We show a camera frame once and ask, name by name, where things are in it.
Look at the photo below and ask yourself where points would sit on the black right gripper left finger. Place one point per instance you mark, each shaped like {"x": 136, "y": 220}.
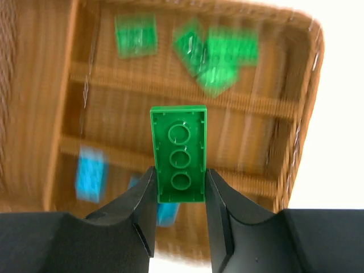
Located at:
{"x": 118, "y": 237}

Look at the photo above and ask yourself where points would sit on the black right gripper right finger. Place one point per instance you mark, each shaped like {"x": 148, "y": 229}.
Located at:
{"x": 245, "y": 237}

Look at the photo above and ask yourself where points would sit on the cyan patterned round lego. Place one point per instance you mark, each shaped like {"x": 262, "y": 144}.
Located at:
{"x": 166, "y": 212}

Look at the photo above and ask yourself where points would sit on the cyan long lego brick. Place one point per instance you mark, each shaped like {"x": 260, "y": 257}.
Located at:
{"x": 91, "y": 175}

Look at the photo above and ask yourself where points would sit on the green long lego brick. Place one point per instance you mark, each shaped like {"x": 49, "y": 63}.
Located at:
{"x": 179, "y": 138}

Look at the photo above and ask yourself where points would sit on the green lego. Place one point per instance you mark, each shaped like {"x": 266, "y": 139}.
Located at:
{"x": 214, "y": 80}

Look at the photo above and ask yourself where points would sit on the green lego plate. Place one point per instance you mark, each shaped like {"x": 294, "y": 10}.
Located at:
{"x": 232, "y": 47}

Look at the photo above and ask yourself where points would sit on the dark green lego block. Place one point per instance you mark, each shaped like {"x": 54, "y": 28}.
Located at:
{"x": 190, "y": 47}

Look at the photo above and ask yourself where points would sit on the green shiny lego brick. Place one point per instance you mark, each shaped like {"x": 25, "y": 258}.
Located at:
{"x": 136, "y": 35}

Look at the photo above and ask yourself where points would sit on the brown wicker divided basket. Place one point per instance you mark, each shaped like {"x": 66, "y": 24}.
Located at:
{"x": 63, "y": 86}

